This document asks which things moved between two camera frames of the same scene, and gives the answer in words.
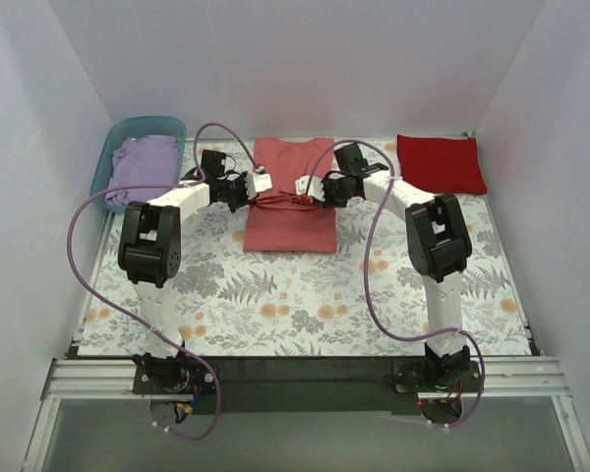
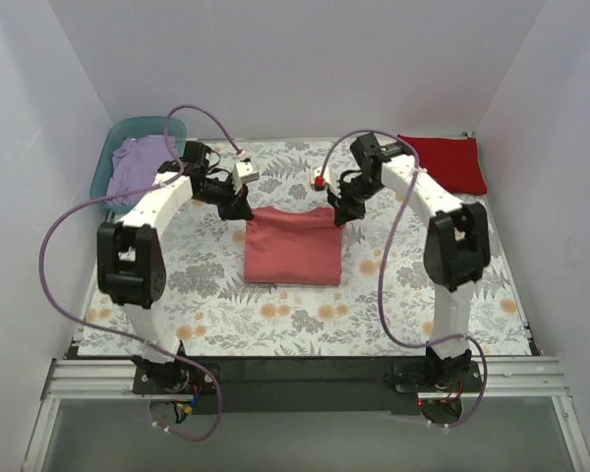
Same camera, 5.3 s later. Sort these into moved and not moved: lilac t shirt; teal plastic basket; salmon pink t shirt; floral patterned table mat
Moved: salmon pink t shirt
Not moved: teal plastic basket; floral patterned table mat; lilac t shirt
